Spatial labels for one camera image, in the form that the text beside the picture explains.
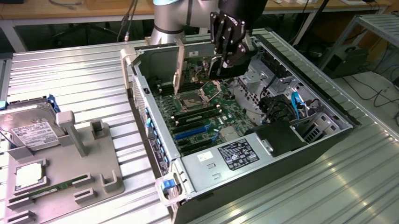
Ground blue disk caddy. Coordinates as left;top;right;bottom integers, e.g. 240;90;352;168
43;93;62;117

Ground silver CPU chip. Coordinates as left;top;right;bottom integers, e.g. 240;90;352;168
15;164;44;187

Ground silver chipset heatsink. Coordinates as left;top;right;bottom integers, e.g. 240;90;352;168
220;127;243;142

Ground silver disk bay bracket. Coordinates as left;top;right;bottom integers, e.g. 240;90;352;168
290;111;354;145

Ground installed black RAM stick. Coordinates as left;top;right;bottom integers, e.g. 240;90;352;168
172;106;222;125

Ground black box machine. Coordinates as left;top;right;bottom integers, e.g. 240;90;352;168
323;45;371;79

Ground grey parts rack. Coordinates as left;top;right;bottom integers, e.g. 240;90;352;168
0;111;126;224

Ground blue data wire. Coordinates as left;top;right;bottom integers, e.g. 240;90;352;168
290;91;306;121

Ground black expansion slot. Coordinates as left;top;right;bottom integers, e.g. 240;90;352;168
180;139;216;155

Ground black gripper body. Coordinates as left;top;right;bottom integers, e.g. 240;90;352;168
218;0;268;45

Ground metal slat side table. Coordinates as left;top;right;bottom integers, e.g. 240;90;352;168
320;13;399;70

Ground CPU socket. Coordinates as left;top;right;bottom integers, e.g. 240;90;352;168
178;93;210;112

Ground blue expansion slot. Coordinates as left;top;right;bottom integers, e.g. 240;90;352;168
172;123;212;140

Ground wooden desk white frame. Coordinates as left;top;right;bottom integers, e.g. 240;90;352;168
0;0;156;53
262;0;391;45

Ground hanging cable with connector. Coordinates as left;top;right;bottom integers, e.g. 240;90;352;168
116;0;139;43

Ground black floor cable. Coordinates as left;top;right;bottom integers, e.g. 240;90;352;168
342;76;399;107

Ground open black PC case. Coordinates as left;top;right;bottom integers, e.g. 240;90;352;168
120;28;362;224

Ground grey metal frame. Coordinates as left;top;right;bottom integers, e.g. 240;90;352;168
0;52;14;110

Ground black plastic air shroud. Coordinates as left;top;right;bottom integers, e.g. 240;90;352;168
244;121;308;159

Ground green RAM stick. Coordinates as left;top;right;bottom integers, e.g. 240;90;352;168
10;174;87;203

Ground grey coiled cable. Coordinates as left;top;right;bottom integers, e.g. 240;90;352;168
48;0;84;10

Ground open socket cover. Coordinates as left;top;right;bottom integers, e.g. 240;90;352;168
199;80;231;101

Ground silver perforated drive cage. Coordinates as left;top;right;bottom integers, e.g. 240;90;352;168
234;38;312;117

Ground green graphics card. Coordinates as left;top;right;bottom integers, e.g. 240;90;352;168
172;38;247;95

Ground grey power supply unit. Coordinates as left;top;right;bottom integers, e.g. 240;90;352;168
180;134;278;195

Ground green motherboard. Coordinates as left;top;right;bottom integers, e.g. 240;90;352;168
154;78;260;156

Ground silver hard disk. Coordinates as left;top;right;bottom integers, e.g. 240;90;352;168
0;102;63;152

